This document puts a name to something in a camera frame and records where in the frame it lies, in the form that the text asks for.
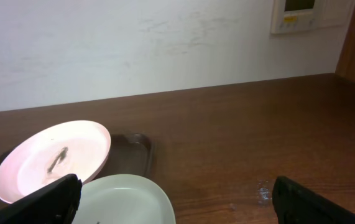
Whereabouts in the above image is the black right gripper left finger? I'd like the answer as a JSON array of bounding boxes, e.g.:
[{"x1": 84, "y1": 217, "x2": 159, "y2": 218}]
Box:
[{"x1": 0, "y1": 174, "x2": 82, "y2": 224}]

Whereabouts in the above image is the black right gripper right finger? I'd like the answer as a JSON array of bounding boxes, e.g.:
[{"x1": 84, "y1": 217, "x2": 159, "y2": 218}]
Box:
[{"x1": 272, "y1": 176, "x2": 355, "y2": 224}]

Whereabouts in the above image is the pink plate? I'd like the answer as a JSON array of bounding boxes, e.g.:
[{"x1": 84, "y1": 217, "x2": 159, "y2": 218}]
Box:
[{"x1": 0, "y1": 120, "x2": 111, "y2": 203}]

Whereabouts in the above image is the pale green plate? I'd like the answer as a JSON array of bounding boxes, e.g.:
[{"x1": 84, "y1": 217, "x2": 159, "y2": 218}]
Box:
[{"x1": 72, "y1": 174, "x2": 176, "y2": 224}]

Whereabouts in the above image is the dark brown serving tray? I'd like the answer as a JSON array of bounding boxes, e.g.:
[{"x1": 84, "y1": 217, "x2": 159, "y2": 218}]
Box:
[{"x1": 0, "y1": 134, "x2": 154, "y2": 209}]

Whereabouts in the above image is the white wall control panel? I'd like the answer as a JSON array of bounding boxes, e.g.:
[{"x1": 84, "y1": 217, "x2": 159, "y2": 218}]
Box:
[{"x1": 270, "y1": 0, "x2": 355, "y2": 34}]

